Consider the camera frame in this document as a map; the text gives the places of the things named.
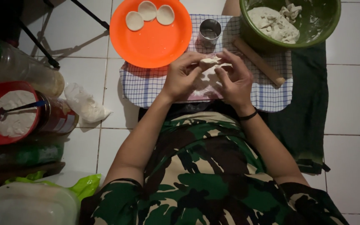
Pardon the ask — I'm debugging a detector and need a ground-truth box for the person's right hand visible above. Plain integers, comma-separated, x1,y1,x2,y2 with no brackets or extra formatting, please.
214,48,254,109

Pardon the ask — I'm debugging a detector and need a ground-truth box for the person's left hand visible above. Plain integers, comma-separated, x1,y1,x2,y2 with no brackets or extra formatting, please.
162,51,214,102

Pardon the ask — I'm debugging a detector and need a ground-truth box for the white dough piece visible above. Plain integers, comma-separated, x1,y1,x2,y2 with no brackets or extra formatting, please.
199,56,233,82

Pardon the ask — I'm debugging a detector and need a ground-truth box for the wooden rolling pin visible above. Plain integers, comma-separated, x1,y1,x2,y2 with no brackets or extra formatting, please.
233,38,286,87

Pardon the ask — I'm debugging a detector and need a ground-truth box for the blue checkered white cloth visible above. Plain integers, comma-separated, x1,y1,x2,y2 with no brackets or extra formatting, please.
119,14,294,113

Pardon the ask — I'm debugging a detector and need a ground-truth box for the black wrist band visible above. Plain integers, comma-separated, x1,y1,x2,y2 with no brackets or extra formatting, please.
238,107,259,121

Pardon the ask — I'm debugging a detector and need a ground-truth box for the orange plastic plate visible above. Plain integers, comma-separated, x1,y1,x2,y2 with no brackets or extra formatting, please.
109,0,193,69

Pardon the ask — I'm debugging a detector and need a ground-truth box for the round metal cutter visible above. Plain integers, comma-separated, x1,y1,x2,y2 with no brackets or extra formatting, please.
198,19,222,48

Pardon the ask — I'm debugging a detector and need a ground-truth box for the round white dough disc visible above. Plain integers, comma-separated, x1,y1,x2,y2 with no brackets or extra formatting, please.
126,11,144,32
156,5,175,26
137,1,158,22

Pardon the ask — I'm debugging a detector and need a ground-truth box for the white dough lump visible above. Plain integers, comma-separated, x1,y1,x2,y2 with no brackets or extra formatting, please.
247,2,303,44

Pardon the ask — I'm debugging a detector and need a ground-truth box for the dark green cloth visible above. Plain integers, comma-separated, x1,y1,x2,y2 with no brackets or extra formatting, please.
138,41,331,175

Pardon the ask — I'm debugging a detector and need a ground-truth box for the green plastic bowl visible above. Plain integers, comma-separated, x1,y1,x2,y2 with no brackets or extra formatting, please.
239,0,342,50

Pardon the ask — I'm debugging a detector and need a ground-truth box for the camouflage shirt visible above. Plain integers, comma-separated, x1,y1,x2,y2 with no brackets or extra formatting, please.
79,111,350,225

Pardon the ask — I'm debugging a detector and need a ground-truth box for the white plastic bag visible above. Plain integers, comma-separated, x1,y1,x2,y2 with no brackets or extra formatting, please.
64,82,113,123

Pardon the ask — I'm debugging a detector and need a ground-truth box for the dark jar with label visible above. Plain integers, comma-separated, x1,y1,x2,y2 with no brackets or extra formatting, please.
34,91,79,135

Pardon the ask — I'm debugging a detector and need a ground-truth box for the green plastic bag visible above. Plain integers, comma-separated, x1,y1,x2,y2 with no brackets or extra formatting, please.
4,171,102,202

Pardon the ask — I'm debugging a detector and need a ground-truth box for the black tripod stand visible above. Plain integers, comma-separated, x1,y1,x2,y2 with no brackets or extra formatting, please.
17,0,110,70

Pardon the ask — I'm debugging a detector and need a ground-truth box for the clear plastic jar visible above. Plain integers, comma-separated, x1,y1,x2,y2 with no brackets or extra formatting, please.
0,39,65,98

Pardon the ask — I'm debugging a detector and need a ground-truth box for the green plastic packet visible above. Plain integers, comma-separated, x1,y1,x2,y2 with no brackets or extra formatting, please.
0,143,64,168

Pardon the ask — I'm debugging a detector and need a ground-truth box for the white flour heap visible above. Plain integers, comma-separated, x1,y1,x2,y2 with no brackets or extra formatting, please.
0,90,39,138

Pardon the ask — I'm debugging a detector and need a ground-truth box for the white plastic container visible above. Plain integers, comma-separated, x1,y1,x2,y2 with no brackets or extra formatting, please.
0,182,81,225

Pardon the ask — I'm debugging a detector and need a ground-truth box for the blue handled spoon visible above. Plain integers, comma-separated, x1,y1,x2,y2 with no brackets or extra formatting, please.
0,100,48,122

